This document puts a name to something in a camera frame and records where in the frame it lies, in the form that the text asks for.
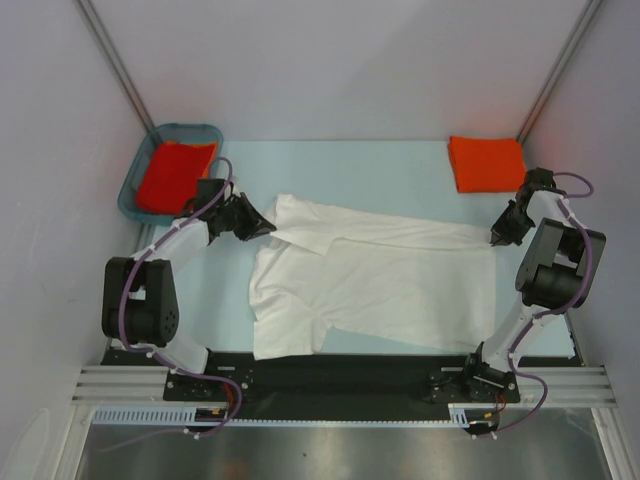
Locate right aluminium corner post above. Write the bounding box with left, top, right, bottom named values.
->
left=516, top=0, right=606, bottom=145

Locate left aluminium corner post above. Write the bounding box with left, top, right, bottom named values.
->
left=72, top=0, right=155, bottom=132

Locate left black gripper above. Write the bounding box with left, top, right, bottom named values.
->
left=216, top=193, right=275, bottom=242

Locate slotted grey cable duct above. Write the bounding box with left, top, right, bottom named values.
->
left=93, top=406, right=497, bottom=428

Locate red t shirt in basket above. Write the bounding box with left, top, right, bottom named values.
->
left=136, top=142, right=204, bottom=216

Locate aluminium front rail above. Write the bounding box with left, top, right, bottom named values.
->
left=72, top=366, right=617, bottom=408

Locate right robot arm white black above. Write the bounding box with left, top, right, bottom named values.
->
left=477, top=168, right=606, bottom=371

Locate white printed t shirt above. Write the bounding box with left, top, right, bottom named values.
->
left=249, top=194, right=497, bottom=360

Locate aluminium corner post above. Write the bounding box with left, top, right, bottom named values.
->
left=516, top=0, right=606, bottom=145
left=72, top=0, right=155, bottom=132

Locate folded orange t shirt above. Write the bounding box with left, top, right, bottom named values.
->
left=448, top=136, right=526, bottom=194

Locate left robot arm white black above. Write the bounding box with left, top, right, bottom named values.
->
left=101, top=179, right=277, bottom=400

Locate orange t shirt in basket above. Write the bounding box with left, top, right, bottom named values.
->
left=166, top=142, right=218, bottom=178

